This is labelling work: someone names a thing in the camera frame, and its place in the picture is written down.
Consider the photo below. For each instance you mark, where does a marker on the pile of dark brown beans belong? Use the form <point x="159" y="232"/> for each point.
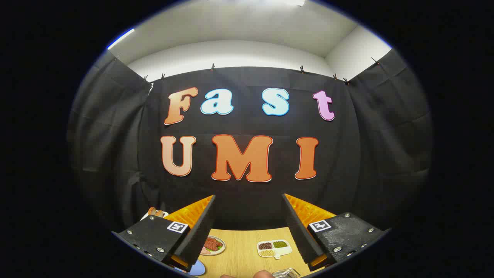
<point x="265" y="245"/>

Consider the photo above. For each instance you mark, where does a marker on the brown meat patty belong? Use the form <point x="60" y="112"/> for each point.
<point x="211" y="243"/>

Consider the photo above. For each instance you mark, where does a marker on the white divided dish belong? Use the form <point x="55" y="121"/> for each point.
<point x="285" y="251"/>

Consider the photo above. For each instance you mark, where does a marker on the pink ham slice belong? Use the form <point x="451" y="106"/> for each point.
<point x="203" y="251"/>

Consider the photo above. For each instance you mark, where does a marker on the metal cutlery basket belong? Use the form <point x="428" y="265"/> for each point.
<point x="287" y="273"/>

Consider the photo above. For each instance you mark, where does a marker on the blue plate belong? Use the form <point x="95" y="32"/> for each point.
<point x="198" y="267"/>

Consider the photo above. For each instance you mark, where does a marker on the oval plate with food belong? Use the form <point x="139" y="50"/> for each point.
<point x="220" y="249"/>

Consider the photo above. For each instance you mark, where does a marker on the pile of yellow beans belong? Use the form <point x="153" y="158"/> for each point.
<point x="267" y="253"/>

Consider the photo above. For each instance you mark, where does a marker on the pile of green beans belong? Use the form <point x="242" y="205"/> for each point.
<point x="280" y="244"/>

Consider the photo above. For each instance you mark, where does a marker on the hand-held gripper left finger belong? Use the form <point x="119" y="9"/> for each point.
<point x="198" y="235"/>

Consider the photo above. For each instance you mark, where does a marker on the white toaster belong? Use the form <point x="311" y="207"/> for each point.
<point x="165" y="213"/>

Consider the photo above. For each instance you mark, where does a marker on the ceiling light strip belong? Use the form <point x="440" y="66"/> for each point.
<point x="121" y="38"/>

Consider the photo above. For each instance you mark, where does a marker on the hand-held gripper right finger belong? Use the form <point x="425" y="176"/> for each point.
<point x="299" y="235"/>

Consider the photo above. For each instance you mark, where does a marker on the row of small cloth clips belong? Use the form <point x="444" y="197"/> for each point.
<point x="212" y="67"/>

